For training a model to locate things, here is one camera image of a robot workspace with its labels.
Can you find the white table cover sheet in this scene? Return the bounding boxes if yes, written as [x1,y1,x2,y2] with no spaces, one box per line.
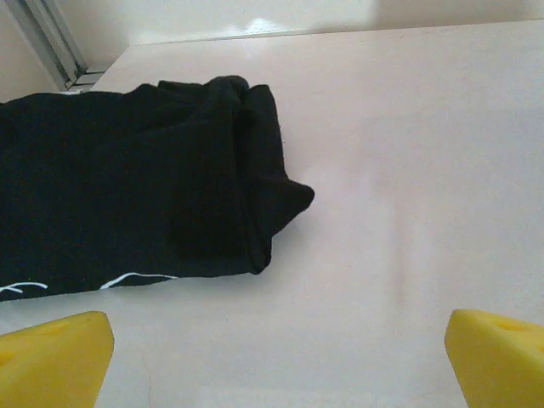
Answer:
[0,19,544,408]

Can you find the aluminium frame post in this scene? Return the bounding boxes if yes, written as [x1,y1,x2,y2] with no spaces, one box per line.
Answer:
[11,0,104,93]

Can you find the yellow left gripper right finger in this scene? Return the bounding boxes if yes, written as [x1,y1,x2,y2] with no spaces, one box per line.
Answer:
[443,309,544,408]

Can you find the folded black t-shirt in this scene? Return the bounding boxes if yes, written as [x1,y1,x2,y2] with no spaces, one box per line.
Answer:
[0,75,316,303]

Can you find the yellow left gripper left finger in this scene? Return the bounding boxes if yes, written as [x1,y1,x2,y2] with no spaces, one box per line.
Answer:
[0,310,116,408]

